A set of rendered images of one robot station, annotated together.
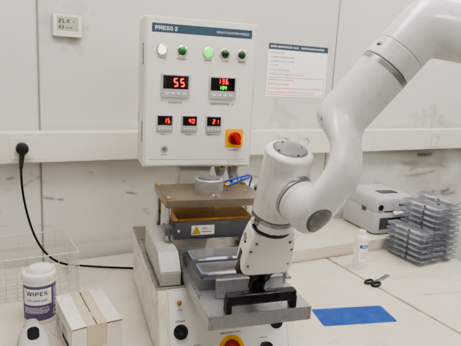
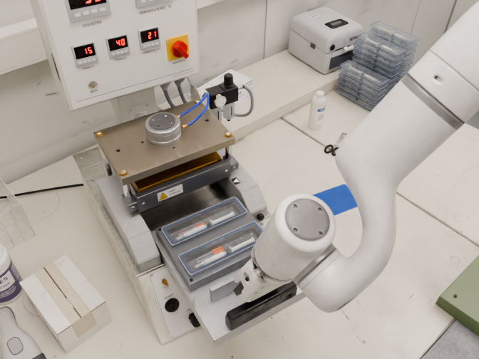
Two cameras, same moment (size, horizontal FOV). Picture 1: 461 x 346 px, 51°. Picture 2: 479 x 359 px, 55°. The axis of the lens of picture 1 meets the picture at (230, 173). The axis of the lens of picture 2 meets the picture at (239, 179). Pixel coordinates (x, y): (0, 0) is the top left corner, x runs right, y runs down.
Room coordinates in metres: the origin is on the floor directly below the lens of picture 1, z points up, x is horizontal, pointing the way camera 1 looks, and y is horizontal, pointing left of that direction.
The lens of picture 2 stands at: (0.45, 0.08, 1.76)
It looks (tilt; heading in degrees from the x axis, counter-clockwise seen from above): 44 degrees down; 347
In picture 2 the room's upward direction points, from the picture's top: 1 degrees clockwise
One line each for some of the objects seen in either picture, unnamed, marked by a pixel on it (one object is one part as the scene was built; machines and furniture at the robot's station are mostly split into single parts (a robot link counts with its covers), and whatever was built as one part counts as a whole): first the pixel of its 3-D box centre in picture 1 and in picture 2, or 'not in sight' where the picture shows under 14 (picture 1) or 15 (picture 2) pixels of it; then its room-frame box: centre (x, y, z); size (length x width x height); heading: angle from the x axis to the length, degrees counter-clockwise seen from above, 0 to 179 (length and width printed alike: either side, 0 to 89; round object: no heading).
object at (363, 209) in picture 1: (377, 207); (325, 39); (2.08, -0.66, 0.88); 0.25 x 0.20 x 0.17; 22
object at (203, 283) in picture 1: (232, 266); (214, 239); (1.07, -0.02, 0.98); 0.20 x 0.17 x 0.03; 108
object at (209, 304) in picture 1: (238, 280); (225, 258); (1.03, -0.03, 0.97); 0.30 x 0.22 x 0.08; 18
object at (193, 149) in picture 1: (195, 131); (125, 45); (1.46, 0.11, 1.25); 0.33 x 0.16 x 0.64; 108
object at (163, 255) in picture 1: (161, 252); (127, 220); (1.18, 0.17, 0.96); 0.25 x 0.05 x 0.07; 18
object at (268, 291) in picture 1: (261, 299); (261, 303); (0.90, -0.07, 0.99); 0.15 x 0.02 x 0.04; 108
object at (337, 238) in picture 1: (319, 237); (269, 87); (1.94, -0.39, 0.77); 0.84 x 0.30 x 0.04; 118
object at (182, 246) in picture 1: (202, 249); (165, 183); (1.32, 0.07, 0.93); 0.46 x 0.35 x 0.01; 18
